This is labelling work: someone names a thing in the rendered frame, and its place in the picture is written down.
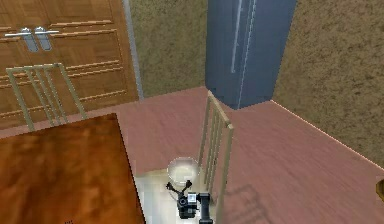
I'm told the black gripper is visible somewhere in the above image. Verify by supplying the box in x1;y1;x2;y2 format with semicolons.
165;179;194;220

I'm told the clear glass bowl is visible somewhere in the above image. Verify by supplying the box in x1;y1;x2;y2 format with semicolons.
166;156;201;187

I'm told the beige slat-back chair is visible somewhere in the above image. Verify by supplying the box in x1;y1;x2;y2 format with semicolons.
134;89;235;224
5;62;89;132

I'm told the brown wooden table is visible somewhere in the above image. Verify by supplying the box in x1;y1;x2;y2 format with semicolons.
0;112;147;224

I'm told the blue fridge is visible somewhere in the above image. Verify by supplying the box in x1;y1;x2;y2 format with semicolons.
204;0;298;111

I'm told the brown wooden double door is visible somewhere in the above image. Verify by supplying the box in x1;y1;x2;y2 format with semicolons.
0;0;145;132

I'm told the brown rounded object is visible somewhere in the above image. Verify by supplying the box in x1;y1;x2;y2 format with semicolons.
375;178;384;203

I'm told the silver door handle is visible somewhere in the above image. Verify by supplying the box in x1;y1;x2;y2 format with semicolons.
4;27;40;53
34;26;61;52

